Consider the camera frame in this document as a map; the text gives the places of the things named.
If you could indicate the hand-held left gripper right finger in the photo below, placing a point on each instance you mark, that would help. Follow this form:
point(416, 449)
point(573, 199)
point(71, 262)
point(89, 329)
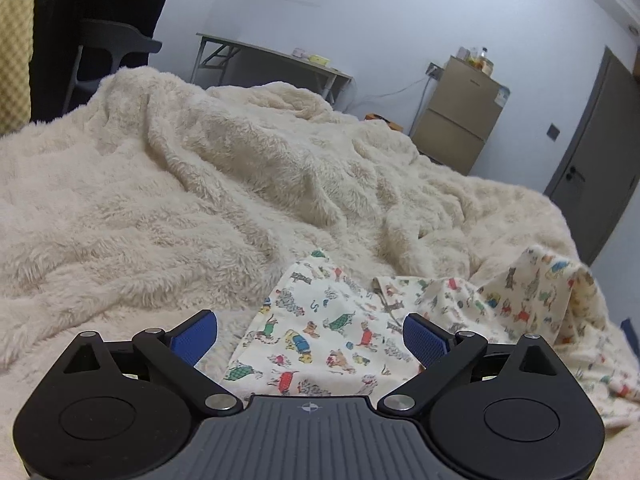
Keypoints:
point(424, 340)

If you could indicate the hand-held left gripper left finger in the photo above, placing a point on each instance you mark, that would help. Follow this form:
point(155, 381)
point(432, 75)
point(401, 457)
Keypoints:
point(195, 335)

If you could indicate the dog print cream pants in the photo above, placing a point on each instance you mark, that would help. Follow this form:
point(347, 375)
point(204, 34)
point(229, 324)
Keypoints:
point(330, 340)

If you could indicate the cream fleece blanket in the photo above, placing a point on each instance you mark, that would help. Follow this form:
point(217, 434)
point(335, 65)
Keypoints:
point(200, 185)

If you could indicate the orange box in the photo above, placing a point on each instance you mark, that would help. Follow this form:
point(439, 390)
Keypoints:
point(385, 121)

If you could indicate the beige two-door fridge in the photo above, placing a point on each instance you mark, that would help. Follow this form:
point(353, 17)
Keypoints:
point(460, 120)

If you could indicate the grey door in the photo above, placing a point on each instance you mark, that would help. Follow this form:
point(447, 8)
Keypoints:
point(600, 160)

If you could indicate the pink tin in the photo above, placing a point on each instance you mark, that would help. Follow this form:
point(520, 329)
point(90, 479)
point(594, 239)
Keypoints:
point(463, 53)

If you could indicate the grey folding table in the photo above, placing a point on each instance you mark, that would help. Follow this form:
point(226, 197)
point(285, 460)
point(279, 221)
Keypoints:
point(260, 50)

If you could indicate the small yellow box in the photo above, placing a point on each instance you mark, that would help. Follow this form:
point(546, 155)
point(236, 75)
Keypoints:
point(320, 59)

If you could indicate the small pink box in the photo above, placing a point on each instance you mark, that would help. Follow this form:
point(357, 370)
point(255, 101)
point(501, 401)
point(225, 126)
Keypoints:
point(299, 53)

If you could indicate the grey chair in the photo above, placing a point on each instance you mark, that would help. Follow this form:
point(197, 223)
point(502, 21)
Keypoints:
point(115, 40)

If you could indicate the yellow waffle towel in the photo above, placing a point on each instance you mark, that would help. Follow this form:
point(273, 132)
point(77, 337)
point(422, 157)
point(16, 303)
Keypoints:
point(15, 50)

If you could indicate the dark wall switch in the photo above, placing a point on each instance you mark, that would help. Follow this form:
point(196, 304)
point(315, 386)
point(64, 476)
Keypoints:
point(552, 131)

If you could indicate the wall socket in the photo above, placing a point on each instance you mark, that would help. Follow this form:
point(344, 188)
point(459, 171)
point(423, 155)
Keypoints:
point(433, 70)

